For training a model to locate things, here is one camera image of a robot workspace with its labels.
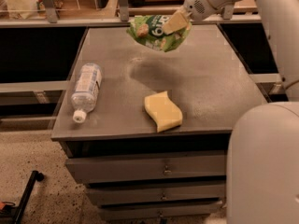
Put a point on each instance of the grey drawer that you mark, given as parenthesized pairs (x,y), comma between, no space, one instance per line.
(160,210)
(165,192)
(147,166)

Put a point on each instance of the middle grey drawer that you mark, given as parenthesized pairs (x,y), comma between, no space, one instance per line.
(165,192)

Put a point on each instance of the bottom grey drawer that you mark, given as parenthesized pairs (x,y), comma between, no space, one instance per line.
(160,210)

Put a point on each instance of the grey drawer cabinet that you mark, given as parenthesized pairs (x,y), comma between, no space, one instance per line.
(156,143)

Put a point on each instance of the yellow sponge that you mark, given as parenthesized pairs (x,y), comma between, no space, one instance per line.
(163,111)

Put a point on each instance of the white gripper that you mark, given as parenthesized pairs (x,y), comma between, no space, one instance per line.
(195,4)

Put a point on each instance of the clear plastic water bottle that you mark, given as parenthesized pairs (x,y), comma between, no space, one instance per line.
(84,97)

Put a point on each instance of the black stand leg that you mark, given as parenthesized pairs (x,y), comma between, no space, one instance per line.
(10,213)

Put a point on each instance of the top grey drawer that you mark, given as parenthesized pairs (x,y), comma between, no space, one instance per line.
(147,166)

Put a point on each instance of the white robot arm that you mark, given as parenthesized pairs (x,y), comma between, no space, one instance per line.
(262,184)

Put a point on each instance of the green rice chip bag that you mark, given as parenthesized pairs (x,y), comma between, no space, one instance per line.
(148,31)

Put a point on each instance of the grey metal shelf rail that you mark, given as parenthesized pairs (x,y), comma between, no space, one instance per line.
(23,13)

